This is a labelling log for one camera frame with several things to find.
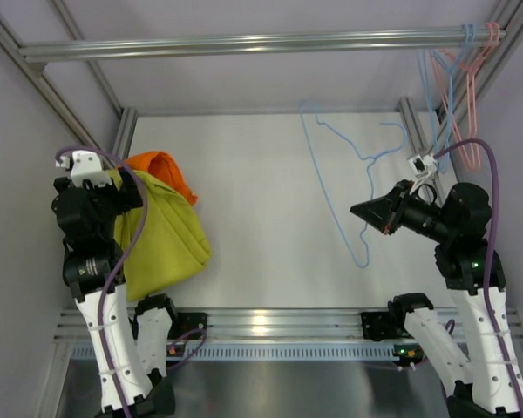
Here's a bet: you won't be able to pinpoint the yellow-green trousers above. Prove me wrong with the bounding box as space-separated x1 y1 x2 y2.
114 171 211 302

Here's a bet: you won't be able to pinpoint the light blue wire hanger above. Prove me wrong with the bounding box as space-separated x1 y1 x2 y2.
297 99 409 269

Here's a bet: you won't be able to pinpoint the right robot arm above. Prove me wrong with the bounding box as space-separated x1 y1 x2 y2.
350 180 523 417

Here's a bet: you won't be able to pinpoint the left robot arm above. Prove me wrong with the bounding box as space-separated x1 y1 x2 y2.
51 168 176 417

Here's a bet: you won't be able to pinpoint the orange garment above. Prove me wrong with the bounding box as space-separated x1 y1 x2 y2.
126 151 198 206

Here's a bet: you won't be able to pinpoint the pink spare hangers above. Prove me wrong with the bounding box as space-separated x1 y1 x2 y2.
428 22 502 152

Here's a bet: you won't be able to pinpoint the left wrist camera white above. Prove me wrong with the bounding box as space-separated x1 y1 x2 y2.
55 150 112 188

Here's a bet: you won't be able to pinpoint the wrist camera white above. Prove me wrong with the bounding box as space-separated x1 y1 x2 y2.
408 154 438 191
55 150 112 188

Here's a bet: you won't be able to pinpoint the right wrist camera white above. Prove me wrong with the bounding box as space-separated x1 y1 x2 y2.
408 154 438 191

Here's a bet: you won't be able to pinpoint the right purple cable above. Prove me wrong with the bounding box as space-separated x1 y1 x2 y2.
433 138 523 413

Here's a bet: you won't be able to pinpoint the purple cable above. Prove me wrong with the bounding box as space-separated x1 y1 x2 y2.
54 145 208 418
433 138 523 413

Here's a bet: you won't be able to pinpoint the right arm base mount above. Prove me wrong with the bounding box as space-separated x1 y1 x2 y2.
360 311 404 342

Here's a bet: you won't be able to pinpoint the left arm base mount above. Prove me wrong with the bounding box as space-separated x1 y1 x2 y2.
130 311 208 340

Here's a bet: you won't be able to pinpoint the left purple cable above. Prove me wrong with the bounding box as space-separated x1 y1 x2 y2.
54 145 208 418

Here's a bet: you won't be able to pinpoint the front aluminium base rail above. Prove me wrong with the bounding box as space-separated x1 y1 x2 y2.
53 307 523 342

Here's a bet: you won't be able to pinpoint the slotted grey cable duct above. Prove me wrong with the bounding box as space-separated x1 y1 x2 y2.
69 341 424 363

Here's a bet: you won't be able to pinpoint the top aluminium hanging rail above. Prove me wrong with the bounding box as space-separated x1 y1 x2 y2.
19 23 506 64

